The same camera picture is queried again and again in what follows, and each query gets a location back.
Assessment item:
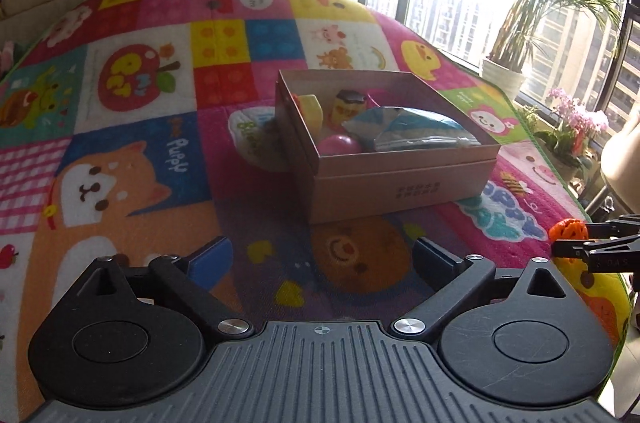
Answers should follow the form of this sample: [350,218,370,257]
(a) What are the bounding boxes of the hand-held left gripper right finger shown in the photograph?
[390,237,577,345]

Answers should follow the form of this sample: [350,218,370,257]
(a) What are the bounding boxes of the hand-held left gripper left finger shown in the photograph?
[75,237,256,344]

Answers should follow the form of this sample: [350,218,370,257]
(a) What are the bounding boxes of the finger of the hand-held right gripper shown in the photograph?
[584,215,640,239]
[552,239,593,260]

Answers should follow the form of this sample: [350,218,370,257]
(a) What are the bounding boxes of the small orange toy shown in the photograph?
[548,218,589,250]

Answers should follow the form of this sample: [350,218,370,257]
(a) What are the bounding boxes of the brown cardboard box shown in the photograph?
[274,69,501,225]

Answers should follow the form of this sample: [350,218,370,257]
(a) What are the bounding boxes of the blue white refill pouch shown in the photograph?
[344,105,484,152]

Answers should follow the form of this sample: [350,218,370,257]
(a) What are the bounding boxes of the pink round toy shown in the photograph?
[316,133,364,156]

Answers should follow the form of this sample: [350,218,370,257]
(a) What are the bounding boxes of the yellow plastic toy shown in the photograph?
[294,95,324,134]

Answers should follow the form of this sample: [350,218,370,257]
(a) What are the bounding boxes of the white chair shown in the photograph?
[582,105,640,224]

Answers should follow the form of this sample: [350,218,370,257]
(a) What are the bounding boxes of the pink flowering plant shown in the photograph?
[520,87,612,184]

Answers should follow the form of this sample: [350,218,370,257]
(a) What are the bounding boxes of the colourful cartoon play mat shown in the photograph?
[0,0,632,423]

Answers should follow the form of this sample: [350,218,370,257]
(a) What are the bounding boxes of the yellow toy bottle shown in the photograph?
[327,89,369,126]

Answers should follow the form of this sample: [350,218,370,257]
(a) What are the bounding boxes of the potted palm plant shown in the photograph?
[481,0,640,102]

